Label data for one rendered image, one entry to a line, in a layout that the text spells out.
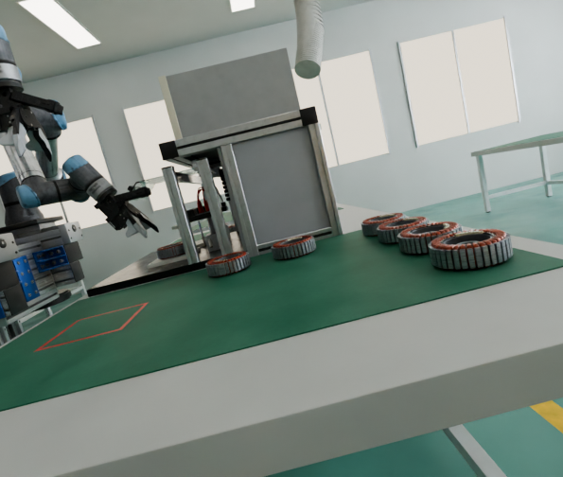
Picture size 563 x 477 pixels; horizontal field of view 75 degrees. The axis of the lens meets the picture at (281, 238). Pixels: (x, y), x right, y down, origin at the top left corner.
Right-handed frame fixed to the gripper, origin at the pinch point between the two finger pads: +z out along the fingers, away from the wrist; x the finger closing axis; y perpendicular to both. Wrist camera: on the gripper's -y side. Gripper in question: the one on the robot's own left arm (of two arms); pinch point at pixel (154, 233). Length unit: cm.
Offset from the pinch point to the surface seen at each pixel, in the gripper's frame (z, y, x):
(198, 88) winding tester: -19.9, -43.6, 10.6
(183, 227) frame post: 6.6, -12.6, 19.6
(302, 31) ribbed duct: -37, -121, -113
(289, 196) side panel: 21, -41, 21
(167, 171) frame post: -7.3, -20.9, 19.5
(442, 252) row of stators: 39, -49, 75
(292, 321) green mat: 30, -27, 78
